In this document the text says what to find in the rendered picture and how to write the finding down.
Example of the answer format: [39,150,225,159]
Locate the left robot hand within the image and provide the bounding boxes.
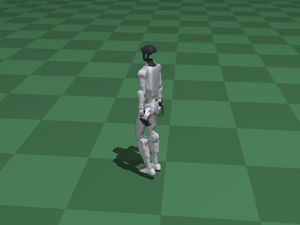
[140,110,152,126]

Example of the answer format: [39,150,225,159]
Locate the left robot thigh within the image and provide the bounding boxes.
[135,107,152,145]

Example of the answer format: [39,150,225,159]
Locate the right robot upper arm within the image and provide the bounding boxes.
[158,64,162,87]

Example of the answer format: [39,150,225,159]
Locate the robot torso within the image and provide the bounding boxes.
[142,61,160,115]

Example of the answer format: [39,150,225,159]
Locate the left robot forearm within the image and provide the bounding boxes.
[137,91,145,114]

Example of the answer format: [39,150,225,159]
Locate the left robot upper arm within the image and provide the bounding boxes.
[138,68,148,96]

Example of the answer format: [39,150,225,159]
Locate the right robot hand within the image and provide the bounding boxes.
[157,99,164,117]

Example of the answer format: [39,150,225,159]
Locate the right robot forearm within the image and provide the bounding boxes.
[156,85,162,103]

